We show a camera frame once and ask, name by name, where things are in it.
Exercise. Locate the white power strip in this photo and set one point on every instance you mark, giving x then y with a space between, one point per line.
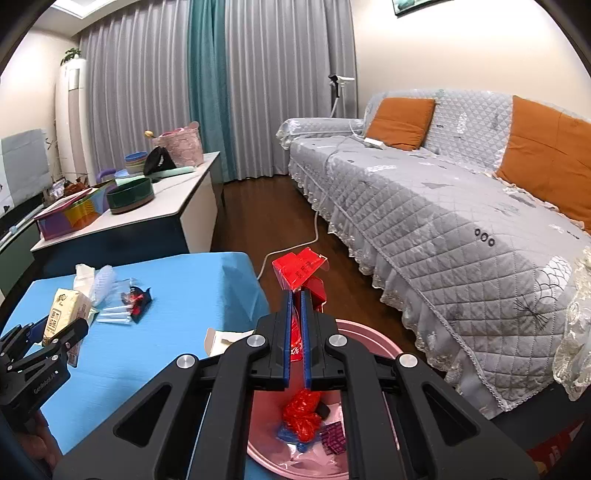
374 142

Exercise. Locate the white-topped coffee table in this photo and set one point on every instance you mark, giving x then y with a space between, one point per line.
175 194

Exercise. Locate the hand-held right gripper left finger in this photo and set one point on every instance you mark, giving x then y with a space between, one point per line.
287 350

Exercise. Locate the teal curtain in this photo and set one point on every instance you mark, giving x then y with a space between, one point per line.
207 92

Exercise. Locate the small orange cushion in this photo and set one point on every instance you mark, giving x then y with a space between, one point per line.
399 122

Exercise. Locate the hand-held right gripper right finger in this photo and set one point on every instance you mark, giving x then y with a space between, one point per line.
305 350

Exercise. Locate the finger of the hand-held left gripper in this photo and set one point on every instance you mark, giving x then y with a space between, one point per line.
69 332
16 337

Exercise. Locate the red plastic bag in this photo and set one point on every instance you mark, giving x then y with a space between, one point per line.
302 415

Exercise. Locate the red cardboard box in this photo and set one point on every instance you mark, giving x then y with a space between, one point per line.
549 450

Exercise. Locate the dark television cabinet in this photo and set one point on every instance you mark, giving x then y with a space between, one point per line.
18 258

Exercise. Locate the white bubble wrap piece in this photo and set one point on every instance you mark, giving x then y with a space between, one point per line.
102 281

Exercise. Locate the blue plastic bag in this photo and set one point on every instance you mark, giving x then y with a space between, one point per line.
288 436

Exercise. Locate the large orange cushion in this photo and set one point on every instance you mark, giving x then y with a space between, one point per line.
540 157

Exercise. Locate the brown ornament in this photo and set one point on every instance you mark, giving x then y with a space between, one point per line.
76 187

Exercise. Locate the dark red patterned box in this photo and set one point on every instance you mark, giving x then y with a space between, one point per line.
333 438

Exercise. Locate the colourful rectangular box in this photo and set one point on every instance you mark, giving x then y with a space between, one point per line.
69 217

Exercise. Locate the mint green roll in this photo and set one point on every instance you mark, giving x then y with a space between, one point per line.
171 171

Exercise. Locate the stack of coloured bowls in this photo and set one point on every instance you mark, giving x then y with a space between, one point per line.
135 162

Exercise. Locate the small photo frame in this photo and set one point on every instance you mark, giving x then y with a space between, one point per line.
56 189

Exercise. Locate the green potted plant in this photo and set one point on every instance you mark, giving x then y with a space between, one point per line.
71 56

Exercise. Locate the framed wall painting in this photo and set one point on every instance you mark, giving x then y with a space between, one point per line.
411 5

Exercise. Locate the pink basket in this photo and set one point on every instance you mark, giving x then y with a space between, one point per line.
182 145

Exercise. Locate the grey curtain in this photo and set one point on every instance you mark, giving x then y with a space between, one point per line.
286 69
138 83

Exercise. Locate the clear plastic tubes pack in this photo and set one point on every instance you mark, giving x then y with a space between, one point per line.
115 314

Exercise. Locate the grey television dust cover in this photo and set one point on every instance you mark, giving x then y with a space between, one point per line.
23 166

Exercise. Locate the white floor stand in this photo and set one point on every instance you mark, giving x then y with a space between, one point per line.
339 82

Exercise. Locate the pink plastic basin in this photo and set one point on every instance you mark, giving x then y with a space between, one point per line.
364 334

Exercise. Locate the grey quilted sofa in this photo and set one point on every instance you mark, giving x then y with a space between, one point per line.
415 207

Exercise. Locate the green round tin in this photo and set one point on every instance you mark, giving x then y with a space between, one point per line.
131 196

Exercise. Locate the white standing air conditioner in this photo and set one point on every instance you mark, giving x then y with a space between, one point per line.
71 115

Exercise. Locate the red paper box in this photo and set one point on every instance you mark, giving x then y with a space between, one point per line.
295 272

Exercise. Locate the ceiling light panel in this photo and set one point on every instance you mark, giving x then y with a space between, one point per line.
87 7

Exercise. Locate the yellow tissue pack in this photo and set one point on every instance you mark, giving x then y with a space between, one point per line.
64 309

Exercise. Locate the person's left hand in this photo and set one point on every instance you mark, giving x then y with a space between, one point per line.
41 443

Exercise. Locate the dark candy wrapper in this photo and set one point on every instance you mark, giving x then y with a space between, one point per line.
138 302

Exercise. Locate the white rod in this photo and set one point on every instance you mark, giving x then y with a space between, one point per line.
18 228

